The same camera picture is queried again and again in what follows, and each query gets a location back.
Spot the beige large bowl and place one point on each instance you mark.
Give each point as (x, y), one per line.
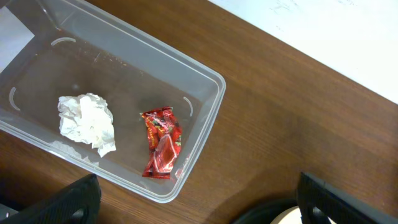
(294, 216)

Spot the red snack wrapper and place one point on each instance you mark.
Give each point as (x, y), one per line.
(164, 136)

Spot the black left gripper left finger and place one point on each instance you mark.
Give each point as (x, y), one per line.
(78, 202)

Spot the clear plastic bin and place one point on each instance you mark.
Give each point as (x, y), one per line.
(57, 48)

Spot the white tissue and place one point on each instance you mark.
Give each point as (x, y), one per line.
(87, 119)

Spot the round black tray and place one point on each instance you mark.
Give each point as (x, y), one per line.
(265, 212)

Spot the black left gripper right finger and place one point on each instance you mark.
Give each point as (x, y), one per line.
(320, 202)

